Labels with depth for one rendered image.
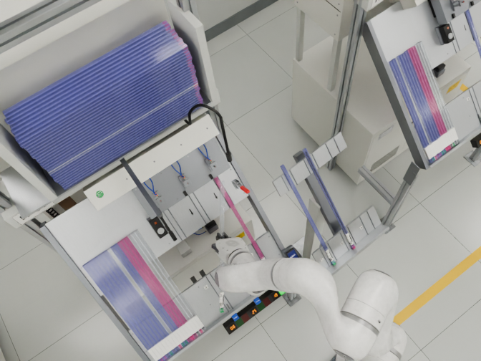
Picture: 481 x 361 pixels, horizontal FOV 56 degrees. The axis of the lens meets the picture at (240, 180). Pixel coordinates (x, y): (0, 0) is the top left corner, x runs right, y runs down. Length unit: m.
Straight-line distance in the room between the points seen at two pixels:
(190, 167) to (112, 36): 0.51
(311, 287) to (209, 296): 0.80
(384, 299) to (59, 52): 1.06
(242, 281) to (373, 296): 0.40
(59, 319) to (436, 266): 2.18
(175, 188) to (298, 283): 0.66
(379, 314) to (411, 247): 1.70
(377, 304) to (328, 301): 0.11
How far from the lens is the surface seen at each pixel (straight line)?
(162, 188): 1.59
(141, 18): 1.42
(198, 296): 1.82
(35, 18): 1.13
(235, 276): 1.34
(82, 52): 1.40
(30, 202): 1.50
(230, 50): 3.55
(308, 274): 1.10
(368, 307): 1.12
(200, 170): 1.61
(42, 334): 2.92
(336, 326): 1.09
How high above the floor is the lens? 2.57
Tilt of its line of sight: 62 degrees down
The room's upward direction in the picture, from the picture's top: 11 degrees counter-clockwise
